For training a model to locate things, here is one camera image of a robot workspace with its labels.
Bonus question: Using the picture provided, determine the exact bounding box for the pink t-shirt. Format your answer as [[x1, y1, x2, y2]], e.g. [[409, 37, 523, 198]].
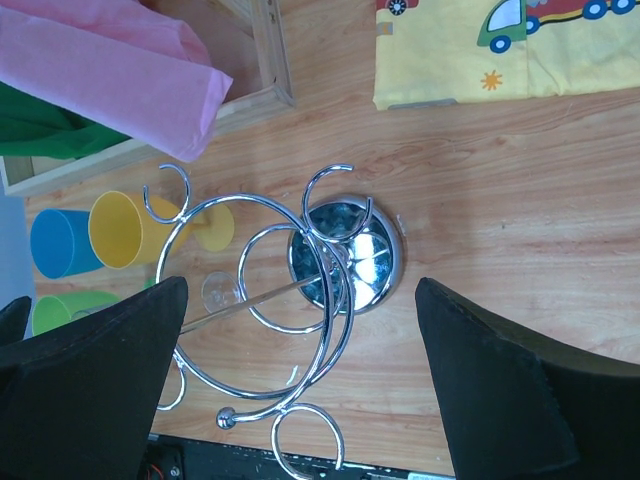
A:
[[1, 1, 232, 162]]

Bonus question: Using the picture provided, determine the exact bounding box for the blue plastic wine glass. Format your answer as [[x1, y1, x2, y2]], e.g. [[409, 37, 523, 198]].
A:
[[30, 209, 104, 279]]

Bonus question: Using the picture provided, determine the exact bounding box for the chrome wine glass rack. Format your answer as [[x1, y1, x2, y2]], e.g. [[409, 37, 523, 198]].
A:
[[142, 163, 403, 479]]

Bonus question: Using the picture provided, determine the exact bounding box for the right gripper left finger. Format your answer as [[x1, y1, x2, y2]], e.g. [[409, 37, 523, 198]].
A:
[[1, 276, 188, 479]]

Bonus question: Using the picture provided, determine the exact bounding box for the clear wine glass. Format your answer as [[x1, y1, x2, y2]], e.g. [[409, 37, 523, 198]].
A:
[[201, 271, 241, 313]]

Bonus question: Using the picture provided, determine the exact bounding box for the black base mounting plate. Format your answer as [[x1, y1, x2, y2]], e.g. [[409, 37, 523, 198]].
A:
[[137, 433, 443, 480]]

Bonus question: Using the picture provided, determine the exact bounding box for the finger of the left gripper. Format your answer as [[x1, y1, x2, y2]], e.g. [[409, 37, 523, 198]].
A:
[[0, 296, 32, 347]]

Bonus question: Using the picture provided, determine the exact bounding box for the green vest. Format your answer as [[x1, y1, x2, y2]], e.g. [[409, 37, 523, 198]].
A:
[[1, 84, 129, 160]]

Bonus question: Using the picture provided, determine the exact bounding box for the yellow printed folded cloth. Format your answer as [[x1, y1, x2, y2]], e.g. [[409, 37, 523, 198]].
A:
[[373, 0, 639, 110]]

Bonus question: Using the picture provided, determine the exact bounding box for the green plastic wine glass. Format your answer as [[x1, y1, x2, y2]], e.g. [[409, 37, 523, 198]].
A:
[[31, 290, 121, 336]]

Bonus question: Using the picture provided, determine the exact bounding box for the wooden clothes rack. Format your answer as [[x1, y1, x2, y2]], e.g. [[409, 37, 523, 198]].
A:
[[1, 0, 295, 197]]

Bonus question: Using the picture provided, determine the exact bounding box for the orange plastic wine glass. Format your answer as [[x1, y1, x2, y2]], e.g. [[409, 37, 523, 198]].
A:
[[88, 191, 235, 269]]

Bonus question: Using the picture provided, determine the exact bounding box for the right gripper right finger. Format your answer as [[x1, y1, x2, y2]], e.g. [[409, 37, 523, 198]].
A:
[[415, 278, 639, 479]]

